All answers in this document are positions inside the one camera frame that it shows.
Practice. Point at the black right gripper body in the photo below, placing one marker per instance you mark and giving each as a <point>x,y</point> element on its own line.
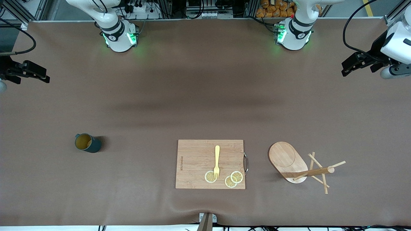
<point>7,69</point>

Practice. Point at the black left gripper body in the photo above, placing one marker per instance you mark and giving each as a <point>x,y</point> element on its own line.
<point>376,50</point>

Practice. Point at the dark teal mug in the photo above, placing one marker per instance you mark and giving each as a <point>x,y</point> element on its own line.
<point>94,146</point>

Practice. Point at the wooden mug tree rack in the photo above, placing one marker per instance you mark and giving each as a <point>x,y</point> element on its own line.
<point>285,157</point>

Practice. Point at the orange snack packet pile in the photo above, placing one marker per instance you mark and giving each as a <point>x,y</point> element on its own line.
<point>276,8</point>

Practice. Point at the white power strip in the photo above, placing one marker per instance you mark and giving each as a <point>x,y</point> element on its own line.
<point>141,9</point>

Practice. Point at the brown table mat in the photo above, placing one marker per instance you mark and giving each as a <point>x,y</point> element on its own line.
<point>128,179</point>

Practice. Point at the white terminal block row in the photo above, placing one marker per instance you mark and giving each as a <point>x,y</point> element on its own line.
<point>208,14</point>

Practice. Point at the lemon slice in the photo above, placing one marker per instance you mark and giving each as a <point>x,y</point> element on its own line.
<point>208,177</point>
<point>237,176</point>
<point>229,183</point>

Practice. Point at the yellow fork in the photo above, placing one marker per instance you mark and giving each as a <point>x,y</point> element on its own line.
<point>217,154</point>

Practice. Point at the wooden cutting board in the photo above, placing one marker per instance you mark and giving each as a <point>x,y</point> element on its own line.
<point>196,160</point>

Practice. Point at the aluminium frame post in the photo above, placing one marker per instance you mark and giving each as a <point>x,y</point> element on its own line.
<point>40,9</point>
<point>393,16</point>

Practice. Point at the camera stand post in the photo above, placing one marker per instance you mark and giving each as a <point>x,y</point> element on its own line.
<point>205,224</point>

